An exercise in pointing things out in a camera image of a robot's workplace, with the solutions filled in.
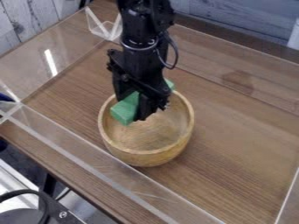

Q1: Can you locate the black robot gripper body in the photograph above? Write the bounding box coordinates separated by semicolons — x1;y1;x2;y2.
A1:
105;38;173;112

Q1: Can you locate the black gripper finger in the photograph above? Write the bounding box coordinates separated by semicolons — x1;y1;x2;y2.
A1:
112;69;136;102
134;93;162;121

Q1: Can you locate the green rectangular block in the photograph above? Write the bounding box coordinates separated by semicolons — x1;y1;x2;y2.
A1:
108;78;176;127

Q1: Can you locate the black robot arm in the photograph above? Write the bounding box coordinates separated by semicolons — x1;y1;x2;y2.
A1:
106;0;176;125

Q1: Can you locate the brown wooden bowl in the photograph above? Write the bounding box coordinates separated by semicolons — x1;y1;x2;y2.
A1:
97;91;195;167

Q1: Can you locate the clear acrylic tray enclosure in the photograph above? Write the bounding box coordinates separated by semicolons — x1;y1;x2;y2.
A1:
0;0;299;224

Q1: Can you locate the black cable lower left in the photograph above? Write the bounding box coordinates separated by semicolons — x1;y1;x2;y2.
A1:
0;188;52;224

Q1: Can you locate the black metal bracket with screw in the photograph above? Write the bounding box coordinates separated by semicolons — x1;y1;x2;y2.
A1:
38;199;86;224

